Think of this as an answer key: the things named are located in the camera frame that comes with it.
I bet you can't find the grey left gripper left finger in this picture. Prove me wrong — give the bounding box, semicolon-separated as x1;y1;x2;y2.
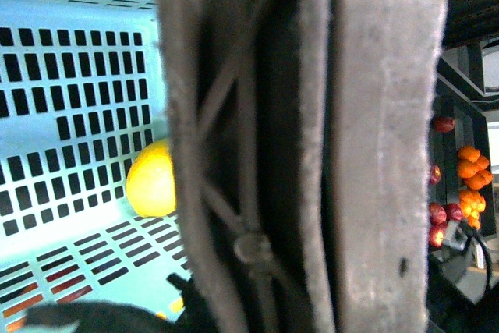
158;0;335;332

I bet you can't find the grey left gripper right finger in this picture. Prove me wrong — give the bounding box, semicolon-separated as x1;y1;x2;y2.
299;0;448;332

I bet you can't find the light blue plastic basket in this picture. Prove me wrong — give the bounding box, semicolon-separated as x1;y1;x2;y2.
1;0;189;332

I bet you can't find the yellow lemon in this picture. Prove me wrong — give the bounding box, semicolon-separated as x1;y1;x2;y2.
126;139;176;218

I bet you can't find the orange tangerine pile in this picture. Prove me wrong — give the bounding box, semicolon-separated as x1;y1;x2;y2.
457;146;493;230

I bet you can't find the red apple pile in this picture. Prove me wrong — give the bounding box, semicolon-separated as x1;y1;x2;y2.
428;116;463;248

